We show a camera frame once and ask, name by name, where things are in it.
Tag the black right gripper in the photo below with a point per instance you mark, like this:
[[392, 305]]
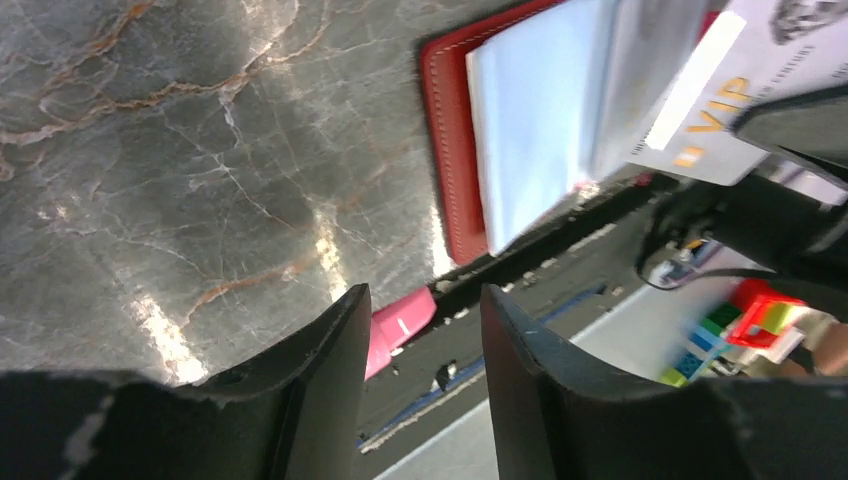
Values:
[[798, 243]]

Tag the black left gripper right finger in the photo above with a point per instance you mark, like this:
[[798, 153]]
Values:
[[559, 412]]

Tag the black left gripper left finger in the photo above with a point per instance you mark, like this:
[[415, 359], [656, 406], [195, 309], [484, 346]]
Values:
[[289, 412]]

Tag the red leather card holder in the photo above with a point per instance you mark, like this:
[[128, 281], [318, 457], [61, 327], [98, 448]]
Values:
[[532, 104]]

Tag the pink cylindrical wand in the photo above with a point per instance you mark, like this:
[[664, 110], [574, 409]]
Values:
[[392, 326]]

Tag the colourful toy blocks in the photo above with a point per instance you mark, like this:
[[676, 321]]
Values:
[[755, 323]]

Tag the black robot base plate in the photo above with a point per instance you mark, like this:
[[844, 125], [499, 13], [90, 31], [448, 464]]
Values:
[[434, 391]]

